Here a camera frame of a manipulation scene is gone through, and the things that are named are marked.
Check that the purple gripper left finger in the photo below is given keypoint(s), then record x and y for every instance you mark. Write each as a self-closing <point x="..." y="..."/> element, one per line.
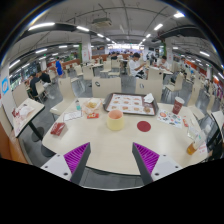
<point x="71" y="165"/>

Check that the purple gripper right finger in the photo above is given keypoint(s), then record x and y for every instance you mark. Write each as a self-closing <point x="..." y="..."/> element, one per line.
<point x="151" y="165"/>

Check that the dark red round coaster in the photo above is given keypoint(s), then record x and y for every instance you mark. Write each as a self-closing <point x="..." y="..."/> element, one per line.
<point x="143" y="126"/>

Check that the red packet on table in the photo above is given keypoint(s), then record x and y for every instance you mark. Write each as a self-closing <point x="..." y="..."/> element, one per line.
<point x="57" y="128"/>

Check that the white receipt paper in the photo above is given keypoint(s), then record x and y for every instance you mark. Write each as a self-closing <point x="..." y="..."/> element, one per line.
<point x="72" y="115"/>

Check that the glass of orange drink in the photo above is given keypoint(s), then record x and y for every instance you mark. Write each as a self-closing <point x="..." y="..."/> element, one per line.
<point x="192" y="148"/>

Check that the printed paper placemat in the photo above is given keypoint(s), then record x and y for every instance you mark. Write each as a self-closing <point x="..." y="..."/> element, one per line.
<point x="170" y="118"/>

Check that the small red sauce packet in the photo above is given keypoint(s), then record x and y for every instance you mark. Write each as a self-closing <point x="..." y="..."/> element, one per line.
<point x="93" y="115"/>

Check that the yellow cup with pink rim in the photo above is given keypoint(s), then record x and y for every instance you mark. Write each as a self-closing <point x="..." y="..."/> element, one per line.
<point x="115" y="120"/>

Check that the food wrapper with snack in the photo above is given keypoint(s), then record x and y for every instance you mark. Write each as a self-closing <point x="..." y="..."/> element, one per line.
<point x="91" y="105"/>

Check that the brown food tray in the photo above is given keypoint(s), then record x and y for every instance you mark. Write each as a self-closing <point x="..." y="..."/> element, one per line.
<point x="130" y="104"/>

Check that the crumpled white napkin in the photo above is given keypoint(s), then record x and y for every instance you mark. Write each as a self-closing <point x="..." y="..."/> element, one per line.
<point x="149" y="98"/>

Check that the beige chair left front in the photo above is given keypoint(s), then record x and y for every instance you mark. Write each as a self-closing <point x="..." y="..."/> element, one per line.
<point x="65" y="87"/>

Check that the beige chair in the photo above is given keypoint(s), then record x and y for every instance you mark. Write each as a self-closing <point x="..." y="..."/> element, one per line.
<point x="149" y="86"/>
<point x="101" y="87"/>
<point x="65" y="87"/>

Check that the red paper cup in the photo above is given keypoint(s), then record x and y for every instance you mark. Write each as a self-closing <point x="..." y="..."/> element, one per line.
<point x="178" y="103"/>

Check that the side table with tray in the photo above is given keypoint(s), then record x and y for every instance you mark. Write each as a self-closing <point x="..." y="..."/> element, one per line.
<point x="24" y="115"/>

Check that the beige chair right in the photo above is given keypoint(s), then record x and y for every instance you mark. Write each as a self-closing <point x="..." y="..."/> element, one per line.
<point x="149" y="86"/>

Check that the beige chair centre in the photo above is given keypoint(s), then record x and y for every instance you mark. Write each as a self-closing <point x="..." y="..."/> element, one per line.
<point x="101" y="87"/>

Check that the seated person black shirt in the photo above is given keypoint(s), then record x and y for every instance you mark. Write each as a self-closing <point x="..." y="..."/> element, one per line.
<point x="34" y="80"/>

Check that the seated person white shirt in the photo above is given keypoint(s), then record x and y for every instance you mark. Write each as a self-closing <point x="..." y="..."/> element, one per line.
<point x="135" y="66"/>

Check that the person in blue shirt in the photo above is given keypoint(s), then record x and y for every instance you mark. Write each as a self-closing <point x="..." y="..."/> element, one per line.
<point x="59" y="68"/>

